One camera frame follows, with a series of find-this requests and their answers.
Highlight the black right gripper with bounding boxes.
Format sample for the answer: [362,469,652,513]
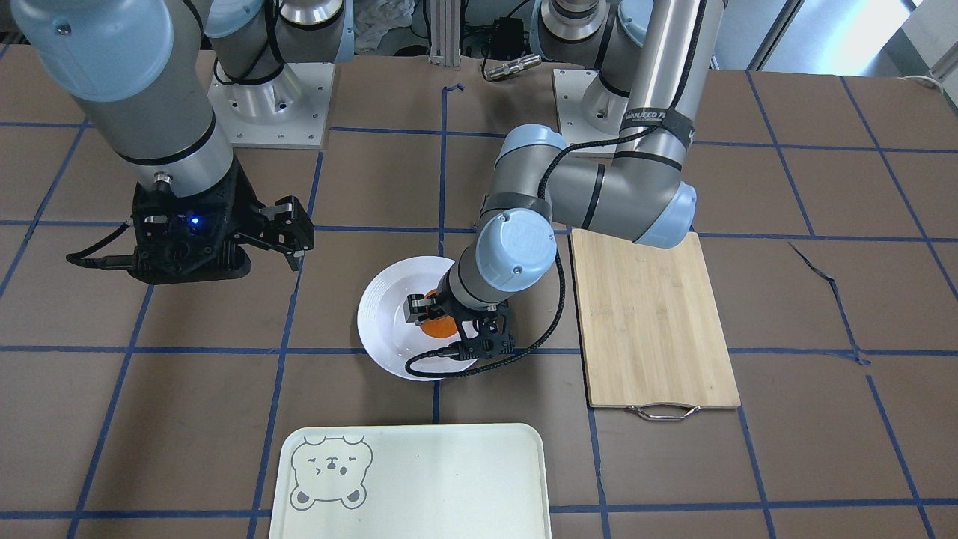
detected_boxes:
[129,158,315,285]

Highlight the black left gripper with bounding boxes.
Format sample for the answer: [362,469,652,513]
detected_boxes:
[405,291,516,361]

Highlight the orange fruit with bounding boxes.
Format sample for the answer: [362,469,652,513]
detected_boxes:
[418,305,459,340]

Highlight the white round plate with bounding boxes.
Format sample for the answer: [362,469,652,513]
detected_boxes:
[357,256,461,382]

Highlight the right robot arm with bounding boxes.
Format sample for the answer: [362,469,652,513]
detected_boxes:
[11,1,356,285]

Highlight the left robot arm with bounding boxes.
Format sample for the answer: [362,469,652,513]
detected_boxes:
[404,1,727,377]

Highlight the cream bear tray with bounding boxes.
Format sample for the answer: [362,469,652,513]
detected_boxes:
[269,423,552,538]

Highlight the wooden cutting board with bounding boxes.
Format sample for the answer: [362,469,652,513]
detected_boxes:
[570,229,740,421]

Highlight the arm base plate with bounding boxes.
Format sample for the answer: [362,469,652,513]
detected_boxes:
[208,64,338,150]
[553,68,629,144]

